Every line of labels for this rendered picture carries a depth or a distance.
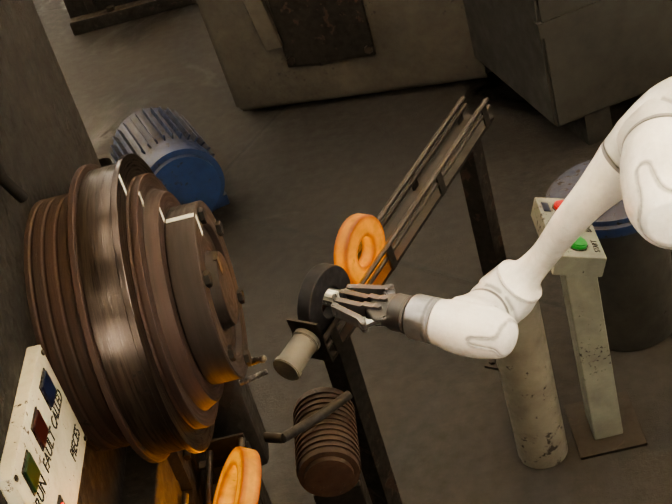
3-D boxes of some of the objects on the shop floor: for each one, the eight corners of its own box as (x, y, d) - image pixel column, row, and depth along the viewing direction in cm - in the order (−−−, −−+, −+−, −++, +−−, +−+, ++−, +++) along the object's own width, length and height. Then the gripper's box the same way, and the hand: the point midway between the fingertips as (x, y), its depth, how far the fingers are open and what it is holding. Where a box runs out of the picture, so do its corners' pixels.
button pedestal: (583, 467, 296) (543, 259, 262) (561, 401, 316) (521, 199, 282) (650, 452, 294) (619, 241, 260) (624, 386, 314) (592, 182, 280)
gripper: (398, 351, 241) (296, 326, 253) (429, 309, 249) (328, 286, 261) (392, 322, 236) (288, 297, 248) (424, 280, 245) (321, 258, 257)
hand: (323, 295), depth 253 cm, fingers closed
